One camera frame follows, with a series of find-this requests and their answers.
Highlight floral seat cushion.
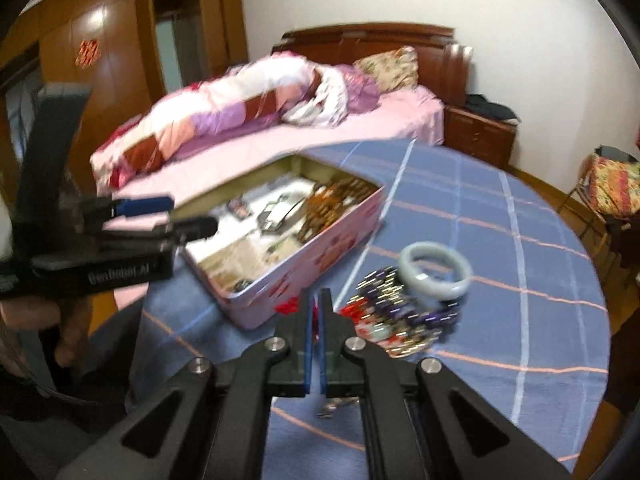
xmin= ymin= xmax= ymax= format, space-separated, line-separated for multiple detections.
xmin=585 ymin=152 xmax=640 ymax=221

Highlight metal frame chair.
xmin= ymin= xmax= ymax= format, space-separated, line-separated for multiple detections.
xmin=560 ymin=145 xmax=640 ymax=271

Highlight pale jade bangle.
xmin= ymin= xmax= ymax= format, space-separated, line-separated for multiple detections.
xmin=398 ymin=242 xmax=473 ymax=303

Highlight brown wooden bead bracelet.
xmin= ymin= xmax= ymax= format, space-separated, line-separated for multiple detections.
xmin=297 ymin=180 xmax=378 ymax=241

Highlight floral pillow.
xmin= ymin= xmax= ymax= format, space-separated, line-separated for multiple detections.
xmin=352 ymin=46 xmax=420 ymax=92

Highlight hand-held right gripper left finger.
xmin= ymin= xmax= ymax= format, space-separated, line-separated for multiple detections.
xmin=55 ymin=287 xmax=317 ymax=480

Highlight red knotted cord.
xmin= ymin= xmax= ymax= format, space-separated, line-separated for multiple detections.
xmin=340 ymin=297 xmax=396 ymax=348

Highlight silver metal jewelry piece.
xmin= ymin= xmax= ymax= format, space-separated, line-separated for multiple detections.
xmin=255 ymin=195 xmax=308 ymax=233
xmin=315 ymin=397 xmax=361 ymax=418

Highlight red paper sticker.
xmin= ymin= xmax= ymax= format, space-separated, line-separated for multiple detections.
xmin=75 ymin=39 xmax=103 ymax=67

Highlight wooden bed headboard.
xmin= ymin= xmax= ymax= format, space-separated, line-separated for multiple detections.
xmin=272 ymin=22 xmax=473 ymax=106

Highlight pink patchwork quilt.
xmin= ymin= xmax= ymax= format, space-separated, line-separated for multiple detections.
xmin=90 ymin=52 xmax=381 ymax=191

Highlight blue plaid tablecloth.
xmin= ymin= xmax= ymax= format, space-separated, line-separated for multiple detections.
xmin=90 ymin=137 xmax=613 ymax=480

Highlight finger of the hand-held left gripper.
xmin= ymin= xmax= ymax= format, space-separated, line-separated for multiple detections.
xmin=107 ymin=195 xmax=176 ymax=218
xmin=100 ymin=216 xmax=219 ymax=252

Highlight printed paper lining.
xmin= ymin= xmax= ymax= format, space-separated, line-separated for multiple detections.
xmin=192 ymin=182 xmax=311 ymax=293

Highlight pink floral tin box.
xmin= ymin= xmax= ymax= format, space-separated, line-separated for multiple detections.
xmin=177 ymin=154 xmax=386 ymax=331

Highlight purple bead bracelet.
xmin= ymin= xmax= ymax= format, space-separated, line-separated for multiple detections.
xmin=352 ymin=265 xmax=463 ymax=358

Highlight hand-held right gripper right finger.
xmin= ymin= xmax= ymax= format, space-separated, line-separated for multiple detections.
xmin=319 ymin=287 xmax=573 ymax=480

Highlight dark folded clothes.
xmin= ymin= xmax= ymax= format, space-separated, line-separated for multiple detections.
xmin=465 ymin=92 xmax=521 ymax=123

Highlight person's left hand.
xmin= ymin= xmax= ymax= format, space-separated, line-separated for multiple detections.
xmin=0 ymin=292 xmax=95 ymax=376

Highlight brown wooden wardrobe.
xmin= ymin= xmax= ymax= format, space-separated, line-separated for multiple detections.
xmin=0 ymin=0 xmax=251 ymax=196

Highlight wooden nightstand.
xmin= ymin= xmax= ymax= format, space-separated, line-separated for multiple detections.
xmin=442 ymin=102 xmax=518 ymax=171

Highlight pink bed sheet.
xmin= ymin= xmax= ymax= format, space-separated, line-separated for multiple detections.
xmin=90 ymin=82 xmax=446 ymax=206

